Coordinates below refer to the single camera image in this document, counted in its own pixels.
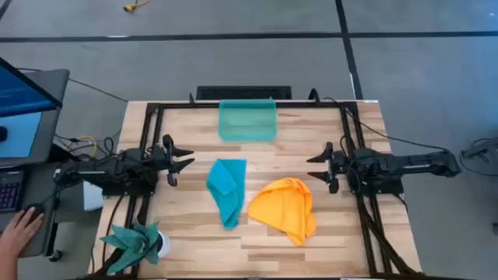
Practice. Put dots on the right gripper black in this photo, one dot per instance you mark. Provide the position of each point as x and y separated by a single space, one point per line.
339 167

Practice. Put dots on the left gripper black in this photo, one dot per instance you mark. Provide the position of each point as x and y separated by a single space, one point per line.
159 157

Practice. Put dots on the orange microfiber towel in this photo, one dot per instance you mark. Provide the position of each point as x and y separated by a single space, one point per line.
284 206

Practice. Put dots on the blue microfiber towel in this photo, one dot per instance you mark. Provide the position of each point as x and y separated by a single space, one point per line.
227 186

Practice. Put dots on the person's forearm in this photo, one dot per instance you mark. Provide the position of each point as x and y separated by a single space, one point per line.
5 268

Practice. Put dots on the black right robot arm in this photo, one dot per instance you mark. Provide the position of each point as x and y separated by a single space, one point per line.
408 163

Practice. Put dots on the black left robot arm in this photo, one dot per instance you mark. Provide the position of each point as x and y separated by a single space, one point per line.
113 171

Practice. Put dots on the translucent teal plastic basket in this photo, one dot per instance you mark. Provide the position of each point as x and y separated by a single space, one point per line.
247 120

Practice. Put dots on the white plant pot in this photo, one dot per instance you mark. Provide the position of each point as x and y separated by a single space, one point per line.
165 245

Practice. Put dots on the black perforated floor grille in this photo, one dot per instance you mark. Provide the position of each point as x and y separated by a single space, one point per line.
243 92

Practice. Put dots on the white box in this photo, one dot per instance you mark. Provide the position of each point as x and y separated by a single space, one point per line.
92 196

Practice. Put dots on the green artificial plant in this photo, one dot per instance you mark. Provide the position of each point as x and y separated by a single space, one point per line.
134 243

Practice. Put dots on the black metal stand foot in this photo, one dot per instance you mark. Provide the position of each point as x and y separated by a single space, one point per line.
480 149

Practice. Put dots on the computer monitor blue screen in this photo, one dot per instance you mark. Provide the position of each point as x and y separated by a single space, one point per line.
23 93

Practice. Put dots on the black keyboard purple backlight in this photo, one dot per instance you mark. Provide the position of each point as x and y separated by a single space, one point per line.
9 192

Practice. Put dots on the person's hand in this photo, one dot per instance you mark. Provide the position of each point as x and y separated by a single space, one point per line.
21 233

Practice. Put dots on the black aluminium table frame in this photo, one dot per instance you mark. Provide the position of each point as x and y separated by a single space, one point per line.
249 105

